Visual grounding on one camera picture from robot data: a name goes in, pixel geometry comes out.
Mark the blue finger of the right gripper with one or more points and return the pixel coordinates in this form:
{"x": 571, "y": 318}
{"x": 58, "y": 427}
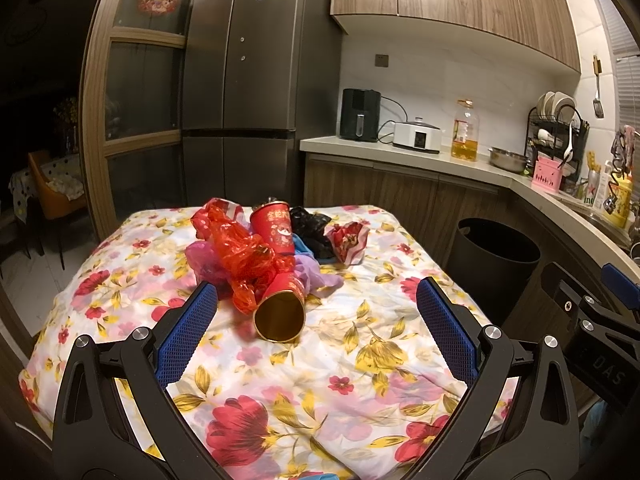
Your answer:
{"x": 622, "y": 287}

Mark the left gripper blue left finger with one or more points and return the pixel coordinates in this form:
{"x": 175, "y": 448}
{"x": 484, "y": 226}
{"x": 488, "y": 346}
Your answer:
{"x": 180, "y": 330}

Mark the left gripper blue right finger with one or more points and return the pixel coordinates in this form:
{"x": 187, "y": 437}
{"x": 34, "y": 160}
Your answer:
{"x": 453, "y": 328}

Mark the red paper cup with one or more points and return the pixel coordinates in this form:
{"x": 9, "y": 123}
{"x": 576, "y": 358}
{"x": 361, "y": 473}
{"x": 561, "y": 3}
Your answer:
{"x": 280, "y": 316}
{"x": 272, "y": 221}

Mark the purple glove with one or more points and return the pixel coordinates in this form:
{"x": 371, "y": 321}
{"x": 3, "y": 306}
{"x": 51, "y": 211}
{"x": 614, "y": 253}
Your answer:
{"x": 307, "y": 271}

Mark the blue glove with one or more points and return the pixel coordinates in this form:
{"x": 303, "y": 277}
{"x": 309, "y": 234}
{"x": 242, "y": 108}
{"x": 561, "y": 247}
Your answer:
{"x": 300, "y": 248}

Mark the black plastic bag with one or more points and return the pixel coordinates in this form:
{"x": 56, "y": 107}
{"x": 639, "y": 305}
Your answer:
{"x": 310, "y": 229}

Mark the black trash bin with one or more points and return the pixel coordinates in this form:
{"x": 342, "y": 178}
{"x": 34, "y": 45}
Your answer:
{"x": 493, "y": 263}

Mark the pink plastic bag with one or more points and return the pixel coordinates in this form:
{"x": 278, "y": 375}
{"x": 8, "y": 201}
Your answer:
{"x": 204, "y": 262}

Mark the red plastic bag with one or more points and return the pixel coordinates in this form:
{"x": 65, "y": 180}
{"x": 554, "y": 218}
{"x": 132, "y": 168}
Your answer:
{"x": 250, "y": 263}

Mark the yellow bottle by sink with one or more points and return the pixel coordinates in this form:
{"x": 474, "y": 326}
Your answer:
{"x": 616, "y": 205}

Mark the floral tablecloth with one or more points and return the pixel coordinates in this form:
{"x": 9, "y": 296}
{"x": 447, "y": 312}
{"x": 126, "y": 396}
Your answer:
{"x": 362, "y": 393}

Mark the pink utensil holder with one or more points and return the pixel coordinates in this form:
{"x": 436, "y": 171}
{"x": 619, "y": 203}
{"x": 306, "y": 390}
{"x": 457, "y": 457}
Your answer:
{"x": 547, "y": 174}

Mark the upright red paper cup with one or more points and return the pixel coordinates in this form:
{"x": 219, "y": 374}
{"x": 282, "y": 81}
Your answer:
{"x": 272, "y": 221}

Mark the wooden lower cabinets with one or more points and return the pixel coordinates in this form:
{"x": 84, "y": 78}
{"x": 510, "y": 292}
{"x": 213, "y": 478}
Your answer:
{"x": 413, "y": 216}

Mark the red white snack wrapper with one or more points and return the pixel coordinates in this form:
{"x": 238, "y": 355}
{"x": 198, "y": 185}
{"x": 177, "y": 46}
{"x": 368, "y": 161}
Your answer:
{"x": 349, "y": 242}

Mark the steel bowl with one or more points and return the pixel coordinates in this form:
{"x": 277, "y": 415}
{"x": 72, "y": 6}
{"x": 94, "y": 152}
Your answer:
{"x": 506, "y": 160}

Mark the black dish rack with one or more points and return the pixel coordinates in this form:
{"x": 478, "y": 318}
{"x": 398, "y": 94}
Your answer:
{"x": 553, "y": 126}

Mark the orange chair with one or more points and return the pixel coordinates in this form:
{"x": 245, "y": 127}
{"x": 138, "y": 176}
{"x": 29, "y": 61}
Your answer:
{"x": 55, "y": 204}

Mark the hanging spatula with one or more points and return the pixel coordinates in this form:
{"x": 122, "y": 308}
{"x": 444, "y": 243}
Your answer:
{"x": 597, "y": 102}

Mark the white rice cooker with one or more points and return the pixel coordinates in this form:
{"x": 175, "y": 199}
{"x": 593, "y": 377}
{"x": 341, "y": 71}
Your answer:
{"x": 418, "y": 136}

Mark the cooking oil bottle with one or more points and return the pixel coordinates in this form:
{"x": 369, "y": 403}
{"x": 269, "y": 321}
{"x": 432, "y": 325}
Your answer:
{"x": 464, "y": 140}

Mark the black air fryer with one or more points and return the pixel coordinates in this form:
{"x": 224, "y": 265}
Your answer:
{"x": 360, "y": 115}

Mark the wooden glass sliding door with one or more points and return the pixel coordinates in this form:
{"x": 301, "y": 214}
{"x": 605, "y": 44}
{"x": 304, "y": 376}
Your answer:
{"x": 130, "y": 123}

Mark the dark grey refrigerator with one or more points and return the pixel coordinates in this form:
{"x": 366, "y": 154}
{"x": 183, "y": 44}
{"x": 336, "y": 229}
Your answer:
{"x": 259, "y": 77}

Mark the wall socket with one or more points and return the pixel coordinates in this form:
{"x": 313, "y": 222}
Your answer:
{"x": 381, "y": 60}

